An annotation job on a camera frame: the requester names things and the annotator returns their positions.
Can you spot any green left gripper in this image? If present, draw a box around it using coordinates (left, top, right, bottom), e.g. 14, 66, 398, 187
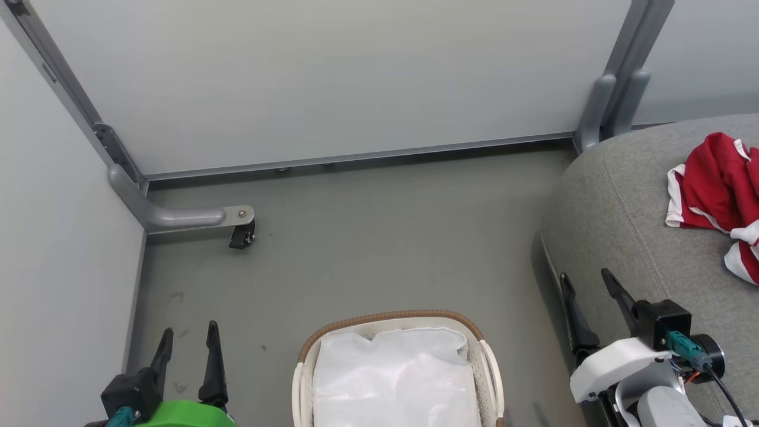
135, 321, 238, 427

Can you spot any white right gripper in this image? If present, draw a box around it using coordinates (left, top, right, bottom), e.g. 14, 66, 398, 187
559, 268, 674, 404

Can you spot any red and white garment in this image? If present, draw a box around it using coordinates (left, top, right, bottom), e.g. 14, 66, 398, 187
665, 132, 759, 285

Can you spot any grey fabric sofa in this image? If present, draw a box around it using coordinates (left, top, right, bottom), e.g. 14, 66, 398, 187
540, 113, 759, 427

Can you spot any black caster wheel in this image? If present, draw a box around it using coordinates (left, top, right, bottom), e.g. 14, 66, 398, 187
229, 219, 257, 250

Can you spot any long grey partition foot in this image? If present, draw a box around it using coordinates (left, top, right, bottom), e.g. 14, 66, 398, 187
108, 164, 256, 233

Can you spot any short grey partition foot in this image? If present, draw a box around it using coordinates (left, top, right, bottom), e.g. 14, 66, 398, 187
612, 69, 652, 138
574, 73, 617, 154

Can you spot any white laundry basket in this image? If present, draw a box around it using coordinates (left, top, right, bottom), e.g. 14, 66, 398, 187
291, 310, 506, 427

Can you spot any white basket liner bag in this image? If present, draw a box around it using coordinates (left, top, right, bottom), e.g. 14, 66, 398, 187
312, 327, 482, 427

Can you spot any teal cable connector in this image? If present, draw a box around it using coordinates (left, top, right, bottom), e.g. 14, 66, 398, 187
666, 331, 713, 373
107, 406, 143, 427

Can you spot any thin black cable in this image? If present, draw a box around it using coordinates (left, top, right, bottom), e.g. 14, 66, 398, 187
704, 363, 752, 427

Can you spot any grey partition base rail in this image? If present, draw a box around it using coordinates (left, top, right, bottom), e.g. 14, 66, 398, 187
144, 132, 577, 181

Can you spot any grey partition post with hinge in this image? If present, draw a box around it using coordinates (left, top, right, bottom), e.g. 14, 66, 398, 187
0, 0, 148, 193

